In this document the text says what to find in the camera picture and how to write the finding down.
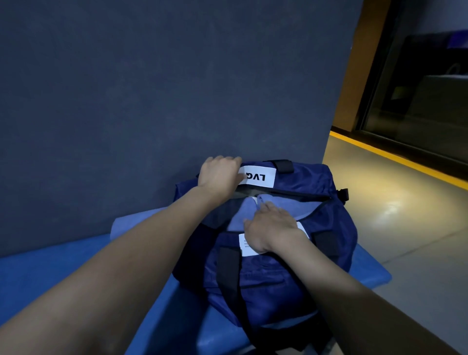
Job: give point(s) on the person's right thumb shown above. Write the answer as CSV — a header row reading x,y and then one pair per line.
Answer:
x,y
249,226

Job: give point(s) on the person's left hand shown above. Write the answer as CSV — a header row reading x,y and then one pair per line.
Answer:
x,y
217,177

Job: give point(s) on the person's right forearm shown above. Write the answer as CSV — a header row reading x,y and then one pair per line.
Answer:
x,y
351,303

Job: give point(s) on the person's left forearm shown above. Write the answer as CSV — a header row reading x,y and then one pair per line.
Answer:
x,y
109,281

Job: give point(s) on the navy blue duffel bag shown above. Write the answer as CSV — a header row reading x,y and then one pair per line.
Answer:
x,y
270,285

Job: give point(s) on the person's right hand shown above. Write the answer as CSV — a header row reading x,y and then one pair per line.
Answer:
x,y
272,228

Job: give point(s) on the light blue cloth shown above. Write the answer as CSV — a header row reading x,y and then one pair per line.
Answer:
x,y
234,214

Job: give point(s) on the dark glass door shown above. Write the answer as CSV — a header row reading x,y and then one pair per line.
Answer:
x,y
420,80

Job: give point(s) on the blue padded bench cushion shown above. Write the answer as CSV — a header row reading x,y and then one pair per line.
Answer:
x,y
47,278

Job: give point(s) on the person's left thumb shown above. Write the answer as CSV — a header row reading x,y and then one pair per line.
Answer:
x,y
239,179

